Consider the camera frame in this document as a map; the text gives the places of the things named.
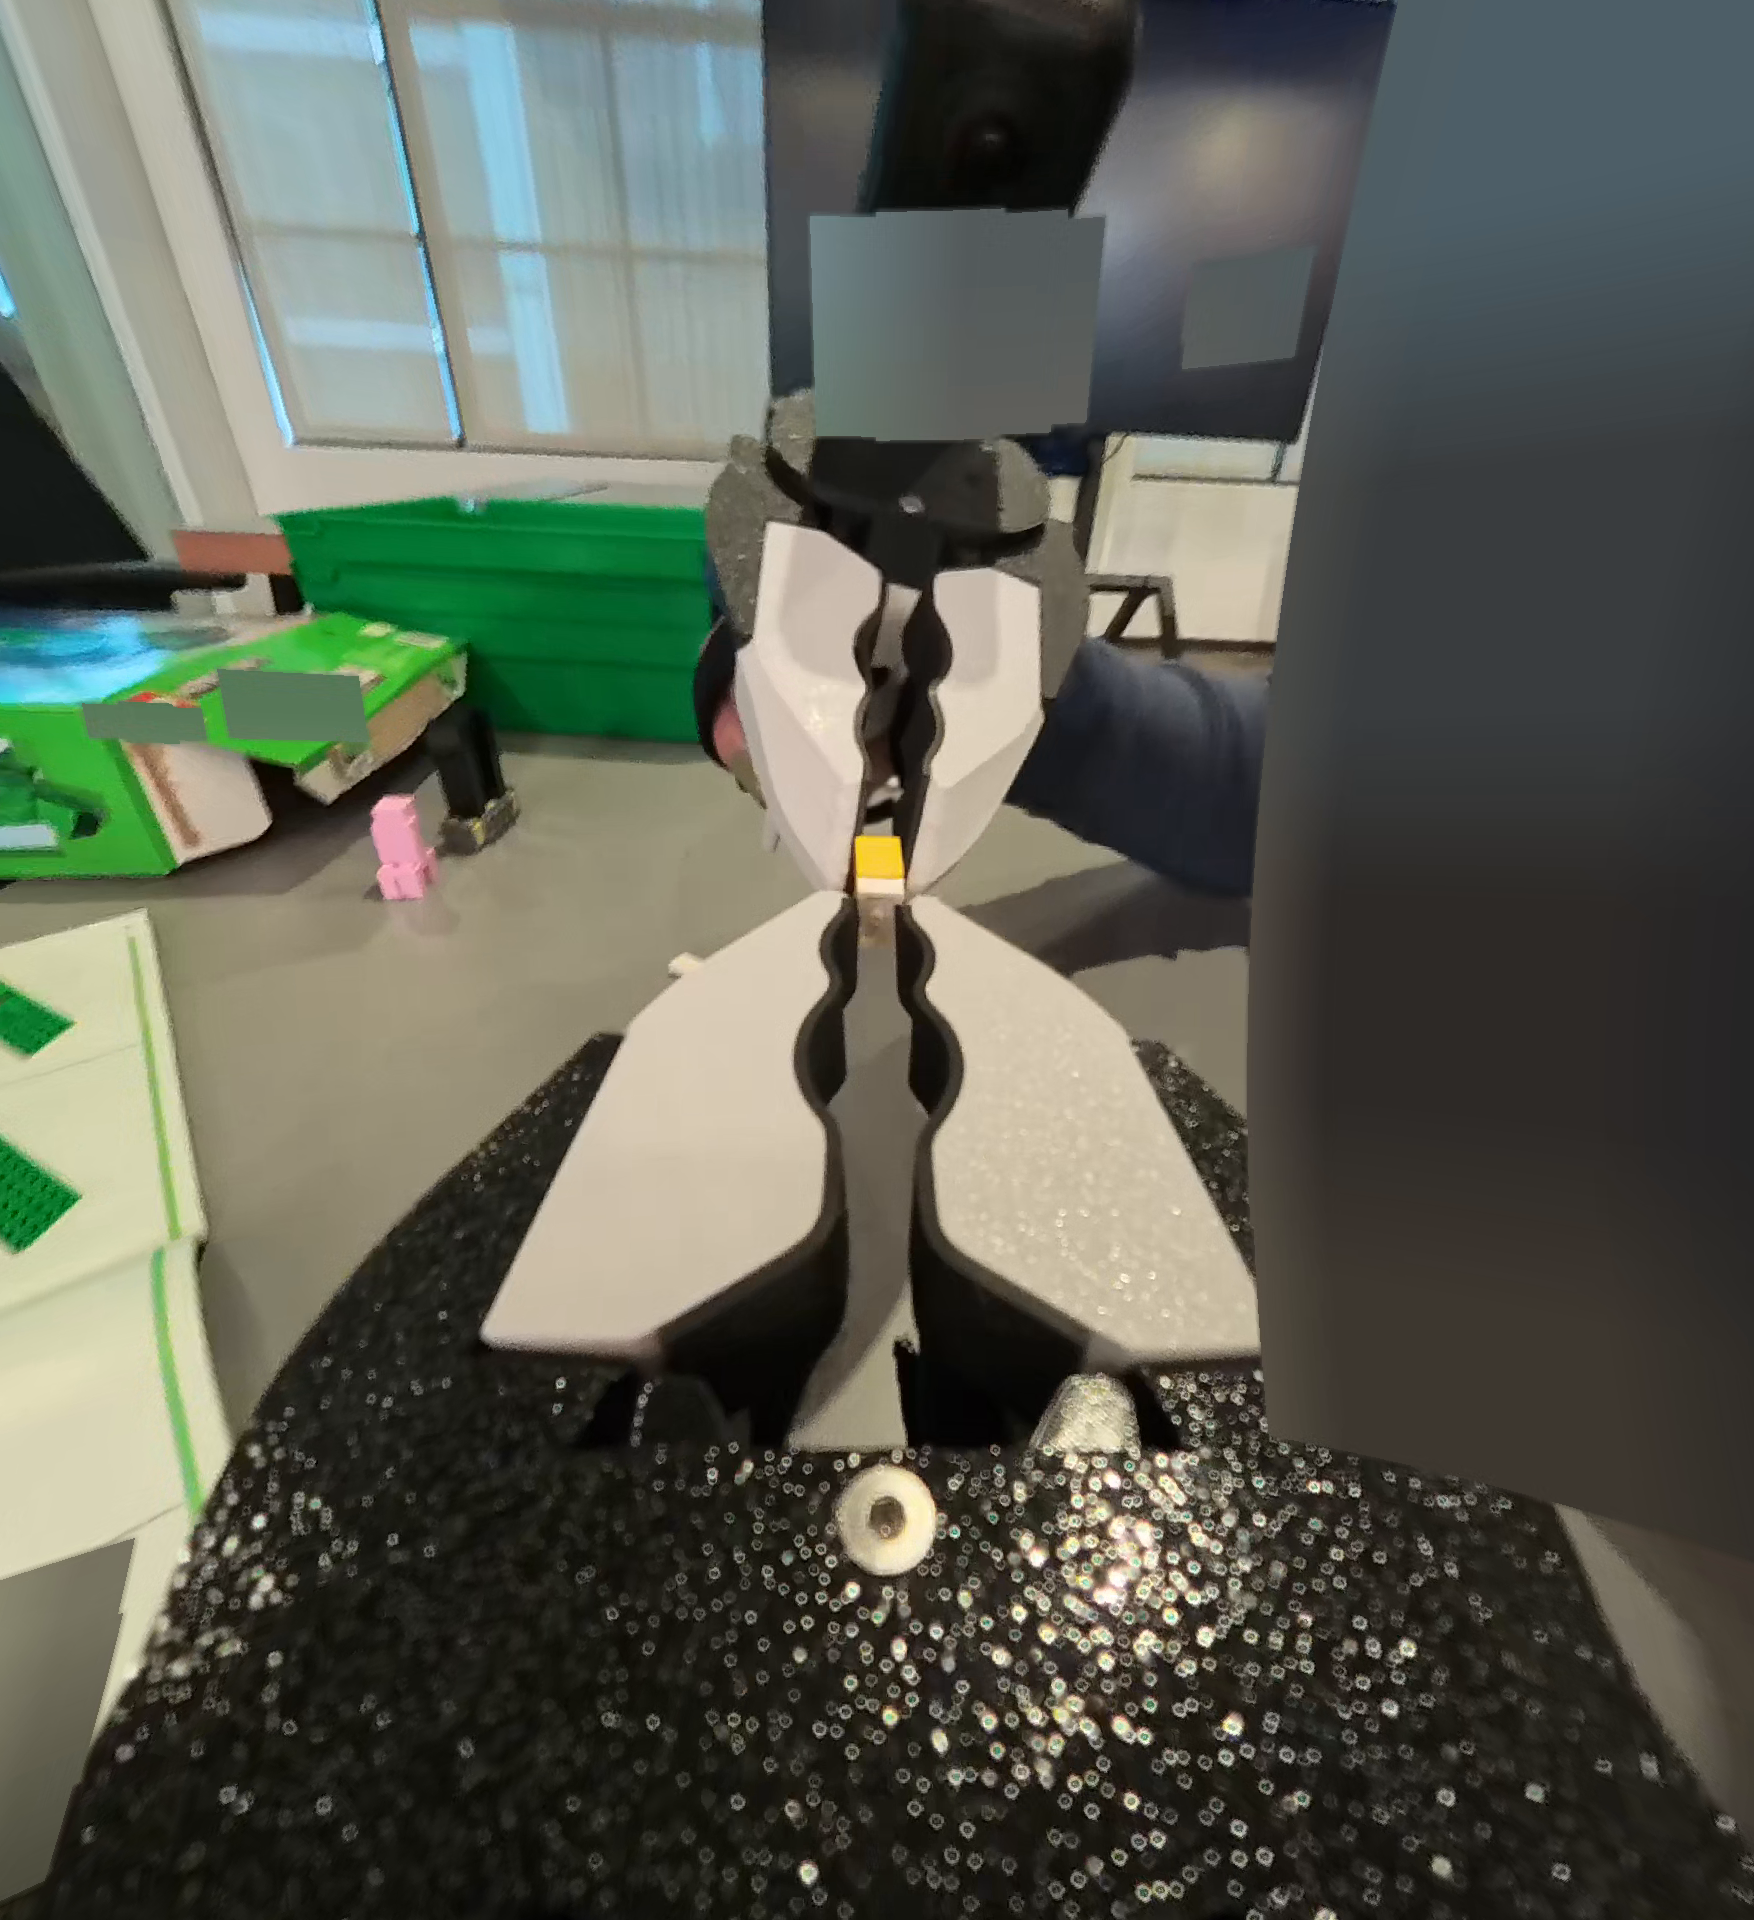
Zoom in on black trestle leg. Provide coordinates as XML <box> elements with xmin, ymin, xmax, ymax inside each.
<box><xmin>1086</xmin><ymin>575</ymin><xmax>1198</xmax><ymax>649</ymax></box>

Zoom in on black toy figure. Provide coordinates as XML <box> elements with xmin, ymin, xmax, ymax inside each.
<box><xmin>432</xmin><ymin>694</ymin><xmax>523</xmax><ymax>852</ymax></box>

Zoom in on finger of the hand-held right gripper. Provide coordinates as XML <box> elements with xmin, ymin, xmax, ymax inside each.
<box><xmin>734</xmin><ymin>517</ymin><xmax>893</xmax><ymax>898</ymax></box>
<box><xmin>891</xmin><ymin>571</ymin><xmax>1054</xmax><ymax>905</ymax></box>

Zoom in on brown-edged white table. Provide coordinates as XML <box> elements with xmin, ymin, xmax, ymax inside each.
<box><xmin>169</xmin><ymin>522</ymin><xmax>296</xmax><ymax>618</ymax></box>

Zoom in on person's right forearm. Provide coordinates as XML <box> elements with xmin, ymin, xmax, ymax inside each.
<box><xmin>1005</xmin><ymin>637</ymin><xmax>1269</xmax><ymax>899</ymax></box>

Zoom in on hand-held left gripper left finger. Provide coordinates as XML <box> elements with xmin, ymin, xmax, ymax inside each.
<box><xmin>480</xmin><ymin>896</ymin><xmax>860</xmax><ymax>1443</ymax></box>

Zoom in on green plastic bin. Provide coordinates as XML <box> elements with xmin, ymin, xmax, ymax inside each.
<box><xmin>274</xmin><ymin>493</ymin><xmax>719</xmax><ymax>740</ymax></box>

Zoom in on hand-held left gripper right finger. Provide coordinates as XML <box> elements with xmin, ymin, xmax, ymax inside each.
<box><xmin>891</xmin><ymin>898</ymin><xmax>1261</xmax><ymax>1443</ymax></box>

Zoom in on pink toy figure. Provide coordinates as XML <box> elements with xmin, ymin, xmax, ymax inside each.
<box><xmin>372</xmin><ymin>795</ymin><xmax>439</xmax><ymax>902</ymax></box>

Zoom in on black office chair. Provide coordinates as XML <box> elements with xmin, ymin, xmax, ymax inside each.
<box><xmin>0</xmin><ymin>252</ymin><xmax>246</xmax><ymax>613</ymax></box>

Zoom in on green toy set box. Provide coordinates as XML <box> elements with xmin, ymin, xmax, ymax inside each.
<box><xmin>0</xmin><ymin>603</ymin><xmax>471</xmax><ymax>881</ymax></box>

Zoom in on window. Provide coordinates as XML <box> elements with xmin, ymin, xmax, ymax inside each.
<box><xmin>163</xmin><ymin>0</ymin><xmax>775</xmax><ymax>452</ymax></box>

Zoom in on white instruction booklet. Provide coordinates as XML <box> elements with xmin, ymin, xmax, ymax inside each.
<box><xmin>0</xmin><ymin>908</ymin><xmax>238</xmax><ymax>1614</ymax></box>

